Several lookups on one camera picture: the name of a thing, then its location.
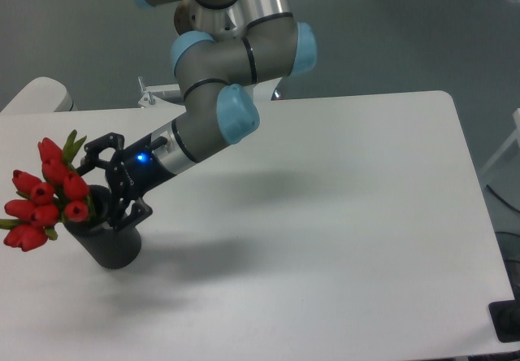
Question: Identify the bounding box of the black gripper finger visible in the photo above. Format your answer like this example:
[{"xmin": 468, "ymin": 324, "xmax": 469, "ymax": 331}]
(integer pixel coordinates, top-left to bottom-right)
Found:
[
  {"xmin": 76, "ymin": 133, "xmax": 124, "ymax": 176},
  {"xmin": 109, "ymin": 197, "xmax": 153, "ymax": 231}
]

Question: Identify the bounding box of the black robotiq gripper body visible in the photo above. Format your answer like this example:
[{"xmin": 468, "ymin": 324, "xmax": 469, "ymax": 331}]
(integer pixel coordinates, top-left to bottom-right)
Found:
[{"xmin": 106, "ymin": 133, "xmax": 175, "ymax": 202}]

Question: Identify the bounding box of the red tulip bouquet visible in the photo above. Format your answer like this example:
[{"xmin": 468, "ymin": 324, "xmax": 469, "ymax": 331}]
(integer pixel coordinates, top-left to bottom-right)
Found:
[{"xmin": 1, "ymin": 130, "xmax": 98, "ymax": 252}]

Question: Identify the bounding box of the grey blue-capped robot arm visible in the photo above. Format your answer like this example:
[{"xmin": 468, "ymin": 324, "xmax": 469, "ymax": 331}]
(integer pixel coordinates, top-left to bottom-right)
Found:
[{"xmin": 78, "ymin": 0, "xmax": 317, "ymax": 233}]

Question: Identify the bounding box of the dark grey ribbed vase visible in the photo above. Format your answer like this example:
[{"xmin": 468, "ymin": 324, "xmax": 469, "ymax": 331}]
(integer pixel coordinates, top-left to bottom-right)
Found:
[{"xmin": 64, "ymin": 185, "xmax": 141, "ymax": 269}]

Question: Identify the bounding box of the white rounded side table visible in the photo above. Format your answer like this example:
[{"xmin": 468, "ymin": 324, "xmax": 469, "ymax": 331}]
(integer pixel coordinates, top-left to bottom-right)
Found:
[{"xmin": 1, "ymin": 76, "xmax": 77, "ymax": 115}]

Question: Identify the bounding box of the black box at table edge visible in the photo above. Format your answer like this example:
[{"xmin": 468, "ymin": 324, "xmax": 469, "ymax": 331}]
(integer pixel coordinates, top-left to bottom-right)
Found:
[{"xmin": 488, "ymin": 300, "xmax": 519, "ymax": 343}]

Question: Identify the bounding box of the black floor cable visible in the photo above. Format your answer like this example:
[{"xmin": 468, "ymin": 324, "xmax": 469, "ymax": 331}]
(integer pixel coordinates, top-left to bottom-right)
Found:
[{"xmin": 486, "ymin": 184, "xmax": 520, "ymax": 211}]

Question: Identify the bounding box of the white frame at right edge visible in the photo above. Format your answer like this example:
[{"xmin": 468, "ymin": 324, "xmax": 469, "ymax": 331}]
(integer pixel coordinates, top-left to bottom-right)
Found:
[{"xmin": 480, "ymin": 109, "xmax": 519, "ymax": 180}]

